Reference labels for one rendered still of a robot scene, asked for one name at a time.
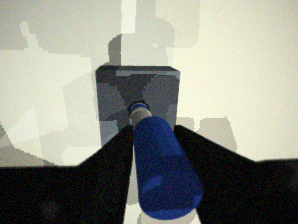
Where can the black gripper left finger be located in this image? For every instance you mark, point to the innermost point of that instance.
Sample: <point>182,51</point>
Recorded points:
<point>96,189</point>

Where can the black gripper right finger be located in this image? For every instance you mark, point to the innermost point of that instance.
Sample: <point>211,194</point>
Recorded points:
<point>237,190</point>

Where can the dark grey block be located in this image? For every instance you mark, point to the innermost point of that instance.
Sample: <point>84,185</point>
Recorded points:
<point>120,87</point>

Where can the dark blue marker cap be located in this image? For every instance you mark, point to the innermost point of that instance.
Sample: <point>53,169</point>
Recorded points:
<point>168,186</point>

